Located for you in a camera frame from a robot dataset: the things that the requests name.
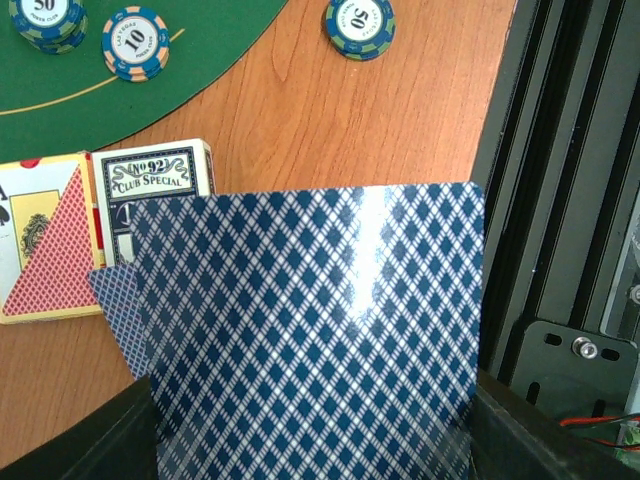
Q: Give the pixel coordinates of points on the grey playing card deck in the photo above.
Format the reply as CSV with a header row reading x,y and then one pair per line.
x,y
313,334

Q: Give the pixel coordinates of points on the round green poker mat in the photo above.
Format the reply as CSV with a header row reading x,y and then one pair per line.
x,y
56,104

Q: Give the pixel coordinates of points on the blue poker chip stack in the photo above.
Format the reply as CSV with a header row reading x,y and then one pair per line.
x,y
360,29

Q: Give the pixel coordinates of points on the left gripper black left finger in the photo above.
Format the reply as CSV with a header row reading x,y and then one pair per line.
x,y
117,441

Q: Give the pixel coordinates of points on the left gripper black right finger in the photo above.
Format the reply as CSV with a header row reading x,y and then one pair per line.
x,y
511,439

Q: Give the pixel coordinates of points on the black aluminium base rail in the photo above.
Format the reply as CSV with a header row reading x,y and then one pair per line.
x,y
559,161

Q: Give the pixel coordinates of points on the blue peach chips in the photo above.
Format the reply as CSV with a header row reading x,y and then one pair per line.
x,y
135,44

